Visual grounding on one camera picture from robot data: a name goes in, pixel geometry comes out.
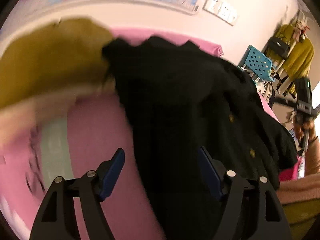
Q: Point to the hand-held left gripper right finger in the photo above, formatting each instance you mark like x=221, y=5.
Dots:
x=208, y=172

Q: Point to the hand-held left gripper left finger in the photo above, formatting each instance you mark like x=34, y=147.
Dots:
x=112, y=172

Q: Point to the black garment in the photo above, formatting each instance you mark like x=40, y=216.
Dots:
x=175, y=105

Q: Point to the person's right forearm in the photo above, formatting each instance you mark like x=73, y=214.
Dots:
x=313, y=160

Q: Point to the person's right hand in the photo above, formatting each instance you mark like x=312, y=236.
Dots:
x=300, y=130

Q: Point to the yellow hanging garment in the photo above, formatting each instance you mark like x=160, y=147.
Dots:
x=300, y=57

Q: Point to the beige hanging tote bags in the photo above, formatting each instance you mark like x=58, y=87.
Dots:
x=265, y=90

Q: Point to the printed pink blanket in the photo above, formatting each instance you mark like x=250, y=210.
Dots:
x=100, y=135

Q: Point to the black handbag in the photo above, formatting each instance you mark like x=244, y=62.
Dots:
x=278, y=46

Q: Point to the blue plastic hanging basket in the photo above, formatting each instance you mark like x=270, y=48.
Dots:
x=257, y=60

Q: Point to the cream garment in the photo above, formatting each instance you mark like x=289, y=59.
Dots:
x=25, y=115

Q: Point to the olive green cloth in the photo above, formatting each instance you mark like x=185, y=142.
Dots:
x=302, y=220

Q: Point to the mustard garment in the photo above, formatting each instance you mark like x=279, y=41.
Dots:
x=50, y=60

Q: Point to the white wall data socket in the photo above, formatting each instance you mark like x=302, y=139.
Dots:
x=233, y=17

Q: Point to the white wall power socket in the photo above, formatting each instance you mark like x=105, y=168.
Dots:
x=224, y=10
x=212, y=3

